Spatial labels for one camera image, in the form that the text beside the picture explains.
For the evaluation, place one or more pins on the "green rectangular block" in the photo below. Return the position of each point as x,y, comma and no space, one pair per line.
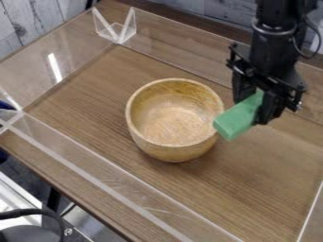
237,120

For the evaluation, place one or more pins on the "black table leg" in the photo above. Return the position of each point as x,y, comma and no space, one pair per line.
54,199

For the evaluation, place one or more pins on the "clear acrylic corner bracket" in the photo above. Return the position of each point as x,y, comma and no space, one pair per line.
115,32

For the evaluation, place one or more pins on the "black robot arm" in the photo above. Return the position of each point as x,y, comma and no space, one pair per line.
277,11

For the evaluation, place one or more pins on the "brown wooden bowl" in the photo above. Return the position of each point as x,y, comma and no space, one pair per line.
170,116

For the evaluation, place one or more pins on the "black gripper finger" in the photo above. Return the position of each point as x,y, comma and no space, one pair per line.
271,108
243,87

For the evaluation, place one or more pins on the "clear acrylic enclosure wall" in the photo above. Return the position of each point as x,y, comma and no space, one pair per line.
247,192

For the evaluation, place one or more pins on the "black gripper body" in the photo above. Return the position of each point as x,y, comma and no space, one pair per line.
269,59

